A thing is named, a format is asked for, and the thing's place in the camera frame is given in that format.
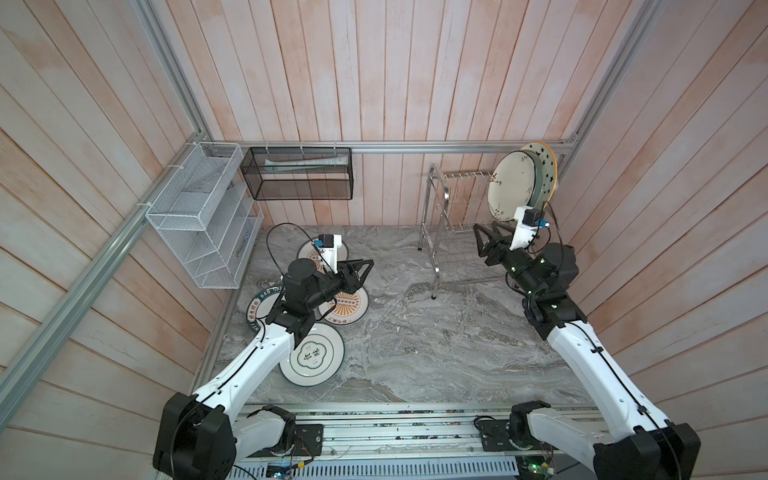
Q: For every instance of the mint green flower plate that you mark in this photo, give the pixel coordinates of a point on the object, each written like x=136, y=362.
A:
x=538, y=195

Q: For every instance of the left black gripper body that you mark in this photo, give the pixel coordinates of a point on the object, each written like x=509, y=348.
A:
x=329, y=285

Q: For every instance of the cream plate with red berries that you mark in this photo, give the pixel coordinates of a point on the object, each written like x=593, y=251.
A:
x=511, y=185

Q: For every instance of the small sunburst plate far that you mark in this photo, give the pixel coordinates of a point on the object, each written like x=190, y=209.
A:
x=308, y=250

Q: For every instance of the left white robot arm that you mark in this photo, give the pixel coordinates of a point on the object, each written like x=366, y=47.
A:
x=240, y=372

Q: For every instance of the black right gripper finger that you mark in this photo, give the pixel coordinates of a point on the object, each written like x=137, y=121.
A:
x=501, y=234
x=483, y=238

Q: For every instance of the white plate green clover outline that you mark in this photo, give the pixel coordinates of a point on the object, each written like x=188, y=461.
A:
x=316, y=359

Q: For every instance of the stainless steel dish rack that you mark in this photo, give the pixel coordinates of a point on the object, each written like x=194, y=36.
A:
x=453, y=203

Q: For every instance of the black wire mesh basket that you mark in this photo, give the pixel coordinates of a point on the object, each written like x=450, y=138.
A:
x=299, y=173

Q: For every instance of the white wire mesh shelf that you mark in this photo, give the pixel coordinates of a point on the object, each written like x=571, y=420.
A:
x=206, y=216

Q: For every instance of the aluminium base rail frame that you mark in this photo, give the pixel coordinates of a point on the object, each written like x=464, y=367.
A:
x=390, y=429

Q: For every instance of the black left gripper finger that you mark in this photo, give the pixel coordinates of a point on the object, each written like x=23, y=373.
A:
x=360, y=279
x=355, y=265

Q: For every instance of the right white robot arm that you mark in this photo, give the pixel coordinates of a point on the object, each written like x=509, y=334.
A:
x=600, y=372

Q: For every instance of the white star patterned plate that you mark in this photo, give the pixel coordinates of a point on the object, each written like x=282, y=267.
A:
x=551, y=168

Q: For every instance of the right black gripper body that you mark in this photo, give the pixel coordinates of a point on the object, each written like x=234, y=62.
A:
x=519, y=264

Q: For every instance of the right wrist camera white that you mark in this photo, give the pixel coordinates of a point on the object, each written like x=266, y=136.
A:
x=528, y=222

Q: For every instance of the green rim lettered plate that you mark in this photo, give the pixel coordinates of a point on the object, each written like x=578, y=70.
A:
x=260, y=306

